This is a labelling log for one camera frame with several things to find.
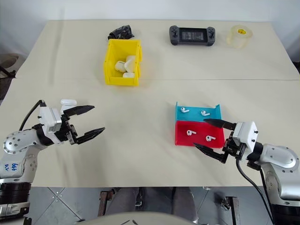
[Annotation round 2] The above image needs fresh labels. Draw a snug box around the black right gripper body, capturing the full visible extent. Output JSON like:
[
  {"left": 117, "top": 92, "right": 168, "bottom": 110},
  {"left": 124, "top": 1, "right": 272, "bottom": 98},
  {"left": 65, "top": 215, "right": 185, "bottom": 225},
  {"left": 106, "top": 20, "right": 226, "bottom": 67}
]
[{"left": 222, "top": 130, "right": 247, "bottom": 161}]

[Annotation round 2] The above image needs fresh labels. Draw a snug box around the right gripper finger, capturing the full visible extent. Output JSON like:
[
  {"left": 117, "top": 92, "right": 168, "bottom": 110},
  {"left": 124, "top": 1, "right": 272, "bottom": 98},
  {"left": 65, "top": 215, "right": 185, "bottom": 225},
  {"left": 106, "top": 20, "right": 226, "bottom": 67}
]
[
  {"left": 203, "top": 118, "right": 236, "bottom": 130},
  {"left": 192, "top": 142, "right": 229, "bottom": 164}
]

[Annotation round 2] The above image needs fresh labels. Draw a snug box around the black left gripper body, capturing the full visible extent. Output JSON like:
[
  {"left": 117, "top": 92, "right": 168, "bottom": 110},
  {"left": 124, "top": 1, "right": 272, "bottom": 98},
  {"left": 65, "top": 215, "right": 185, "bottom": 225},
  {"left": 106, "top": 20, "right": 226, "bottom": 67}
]
[{"left": 55, "top": 114, "right": 79, "bottom": 145}]

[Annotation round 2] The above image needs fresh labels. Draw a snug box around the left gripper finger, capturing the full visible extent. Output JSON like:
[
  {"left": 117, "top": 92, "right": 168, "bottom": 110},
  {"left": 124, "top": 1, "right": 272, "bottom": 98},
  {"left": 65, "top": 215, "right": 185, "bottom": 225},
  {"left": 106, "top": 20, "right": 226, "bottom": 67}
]
[
  {"left": 62, "top": 105, "right": 96, "bottom": 119},
  {"left": 75, "top": 127, "right": 105, "bottom": 145}
]

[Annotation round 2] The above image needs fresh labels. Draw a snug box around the yellow plastic bin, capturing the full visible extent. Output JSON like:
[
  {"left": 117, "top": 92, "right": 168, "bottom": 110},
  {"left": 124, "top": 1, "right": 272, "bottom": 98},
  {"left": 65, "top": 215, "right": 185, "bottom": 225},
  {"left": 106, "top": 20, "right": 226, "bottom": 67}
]
[{"left": 104, "top": 38, "right": 143, "bottom": 87}]

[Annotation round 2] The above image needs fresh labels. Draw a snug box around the red plastic tray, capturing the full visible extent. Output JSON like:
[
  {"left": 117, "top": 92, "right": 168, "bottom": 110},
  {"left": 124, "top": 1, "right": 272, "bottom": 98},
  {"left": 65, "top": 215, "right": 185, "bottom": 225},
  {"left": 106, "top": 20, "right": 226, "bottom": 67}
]
[{"left": 174, "top": 120, "right": 225, "bottom": 149}]

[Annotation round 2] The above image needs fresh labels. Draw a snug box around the blue plastic tray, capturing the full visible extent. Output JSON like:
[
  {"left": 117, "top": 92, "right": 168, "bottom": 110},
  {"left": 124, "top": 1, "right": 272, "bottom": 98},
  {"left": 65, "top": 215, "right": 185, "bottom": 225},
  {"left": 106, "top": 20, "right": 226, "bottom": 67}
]
[{"left": 173, "top": 101, "right": 223, "bottom": 123}]

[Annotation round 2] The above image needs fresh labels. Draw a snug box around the dark grey rounded leg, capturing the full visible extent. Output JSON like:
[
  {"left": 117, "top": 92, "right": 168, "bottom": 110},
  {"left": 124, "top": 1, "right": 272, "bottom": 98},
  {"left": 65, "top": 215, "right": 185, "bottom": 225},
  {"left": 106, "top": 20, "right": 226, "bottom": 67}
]
[
  {"left": 172, "top": 187, "right": 197, "bottom": 216},
  {"left": 110, "top": 187, "right": 142, "bottom": 216}
]

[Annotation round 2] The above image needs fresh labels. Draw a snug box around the clear tape roll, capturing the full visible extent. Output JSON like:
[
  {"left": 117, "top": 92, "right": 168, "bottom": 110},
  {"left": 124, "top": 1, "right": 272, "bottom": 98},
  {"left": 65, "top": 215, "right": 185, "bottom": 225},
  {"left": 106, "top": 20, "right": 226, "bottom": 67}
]
[{"left": 225, "top": 23, "right": 255, "bottom": 50}]

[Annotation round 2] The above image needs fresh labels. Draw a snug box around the crumpled black plastic bag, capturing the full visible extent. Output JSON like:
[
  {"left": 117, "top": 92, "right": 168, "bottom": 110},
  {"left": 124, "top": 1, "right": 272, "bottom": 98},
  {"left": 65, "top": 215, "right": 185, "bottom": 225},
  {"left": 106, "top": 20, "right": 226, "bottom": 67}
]
[{"left": 107, "top": 24, "right": 135, "bottom": 41}]

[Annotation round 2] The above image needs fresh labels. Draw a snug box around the pale rounded robot torso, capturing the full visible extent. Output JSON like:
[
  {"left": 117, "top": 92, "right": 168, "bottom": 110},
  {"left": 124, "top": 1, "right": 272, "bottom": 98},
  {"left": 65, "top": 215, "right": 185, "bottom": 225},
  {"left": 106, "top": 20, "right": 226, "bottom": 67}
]
[{"left": 102, "top": 211, "right": 199, "bottom": 225}]

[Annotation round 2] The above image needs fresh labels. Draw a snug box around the black handheld game console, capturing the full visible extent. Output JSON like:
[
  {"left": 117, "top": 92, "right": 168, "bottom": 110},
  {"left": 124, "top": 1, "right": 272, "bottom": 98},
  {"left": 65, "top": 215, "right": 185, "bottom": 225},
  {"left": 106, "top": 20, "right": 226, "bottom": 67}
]
[{"left": 169, "top": 25, "right": 217, "bottom": 46}]

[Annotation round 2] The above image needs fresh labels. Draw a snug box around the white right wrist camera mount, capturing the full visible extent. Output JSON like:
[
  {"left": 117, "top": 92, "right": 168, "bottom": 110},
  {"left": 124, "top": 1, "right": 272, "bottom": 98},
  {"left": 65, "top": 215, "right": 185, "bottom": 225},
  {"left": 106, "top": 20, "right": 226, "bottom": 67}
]
[{"left": 232, "top": 120, "right": 259, "bottom": 157}]

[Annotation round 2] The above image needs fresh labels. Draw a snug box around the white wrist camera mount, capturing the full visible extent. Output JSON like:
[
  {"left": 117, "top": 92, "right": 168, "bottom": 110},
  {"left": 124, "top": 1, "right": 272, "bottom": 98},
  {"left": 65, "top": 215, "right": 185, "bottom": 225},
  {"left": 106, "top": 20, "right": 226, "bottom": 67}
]
[
  {"left": 38, "top": 106, "right": 63, "bottom": 143},
  {"left": 232, "top": 120, "right": 259, "bottom": 157}
]

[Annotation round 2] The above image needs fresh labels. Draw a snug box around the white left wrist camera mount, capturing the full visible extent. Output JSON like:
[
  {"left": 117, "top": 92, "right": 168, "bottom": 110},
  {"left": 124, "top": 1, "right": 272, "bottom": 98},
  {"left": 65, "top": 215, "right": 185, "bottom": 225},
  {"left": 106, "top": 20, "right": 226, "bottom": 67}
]
[{"left": 38, "top": 106, "right": 63, "bottom": 143}]

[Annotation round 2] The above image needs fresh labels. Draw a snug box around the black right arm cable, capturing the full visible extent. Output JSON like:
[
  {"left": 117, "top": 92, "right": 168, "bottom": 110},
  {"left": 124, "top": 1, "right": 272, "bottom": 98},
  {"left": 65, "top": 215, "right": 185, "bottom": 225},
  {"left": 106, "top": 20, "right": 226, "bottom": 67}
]
[{"left": 235, "top": 157, "right": 275, "bottom": 224}]

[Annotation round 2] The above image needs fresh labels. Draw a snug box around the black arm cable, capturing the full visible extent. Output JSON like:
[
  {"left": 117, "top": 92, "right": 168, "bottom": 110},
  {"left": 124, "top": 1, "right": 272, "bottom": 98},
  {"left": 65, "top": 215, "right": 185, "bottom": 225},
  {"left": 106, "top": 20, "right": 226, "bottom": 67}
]
[
  {"left": 19, "top": 99, "right": 46, "bottom": 131},
  {"left": 235, "top": 157, "right": 275, "bottom": 224}
]

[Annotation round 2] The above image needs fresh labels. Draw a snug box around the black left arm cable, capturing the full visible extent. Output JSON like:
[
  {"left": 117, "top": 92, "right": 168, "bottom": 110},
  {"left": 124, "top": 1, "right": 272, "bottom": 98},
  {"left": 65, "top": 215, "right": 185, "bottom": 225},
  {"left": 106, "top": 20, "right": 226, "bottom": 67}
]
[{"left": 19, "top": 99, "right": 46, "bottom": 131}]

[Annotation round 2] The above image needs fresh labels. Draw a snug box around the brown metal bracket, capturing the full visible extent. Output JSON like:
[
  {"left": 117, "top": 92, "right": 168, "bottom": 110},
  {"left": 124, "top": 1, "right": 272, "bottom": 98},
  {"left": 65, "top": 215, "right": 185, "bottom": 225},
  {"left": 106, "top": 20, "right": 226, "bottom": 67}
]
[
  {"left": 224, "top": 196, "right": 240, "bottom": 225},
  {"left": 97, "top": 189, "right": 116, "bottom": 218}
]

